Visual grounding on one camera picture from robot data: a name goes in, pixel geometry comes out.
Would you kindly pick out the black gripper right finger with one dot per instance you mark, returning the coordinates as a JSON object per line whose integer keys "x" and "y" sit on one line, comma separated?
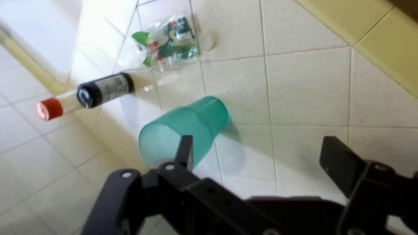
{"x": 341, "y": 163}

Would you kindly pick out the crumpled green plastic wrapper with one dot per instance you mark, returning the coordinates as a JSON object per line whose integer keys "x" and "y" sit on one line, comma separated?
{"x": 167, "y": 44}

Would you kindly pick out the dark sauce bottle red cap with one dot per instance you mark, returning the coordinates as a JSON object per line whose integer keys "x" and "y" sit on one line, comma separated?
{"x": 86, "y": 95}

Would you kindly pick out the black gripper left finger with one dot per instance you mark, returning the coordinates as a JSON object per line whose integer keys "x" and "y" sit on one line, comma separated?
{"x": 184, "y": 154}

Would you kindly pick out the teal translucent plastic cup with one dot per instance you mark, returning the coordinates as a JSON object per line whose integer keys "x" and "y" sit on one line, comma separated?
{"x": 203, "y": 120}

